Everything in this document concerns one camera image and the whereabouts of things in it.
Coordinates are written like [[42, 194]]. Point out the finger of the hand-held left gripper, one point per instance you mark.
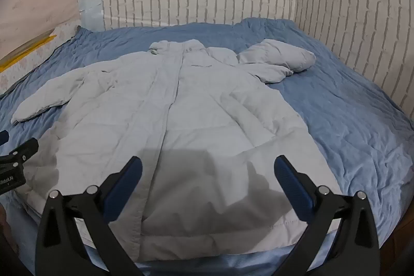
[[24, 150], [3, 137]]

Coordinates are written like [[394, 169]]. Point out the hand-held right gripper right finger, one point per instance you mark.
[[292, 190]]

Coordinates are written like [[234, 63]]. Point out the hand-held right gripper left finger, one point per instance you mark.
[[124, 187]]

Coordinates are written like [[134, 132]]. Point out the grey puffer jacket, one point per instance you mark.
[[194, 117]]

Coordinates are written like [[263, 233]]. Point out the yellow strip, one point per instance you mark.
[[19, 57]]

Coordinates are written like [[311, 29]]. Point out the blue bed sheet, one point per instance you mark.
[[339, 108]]

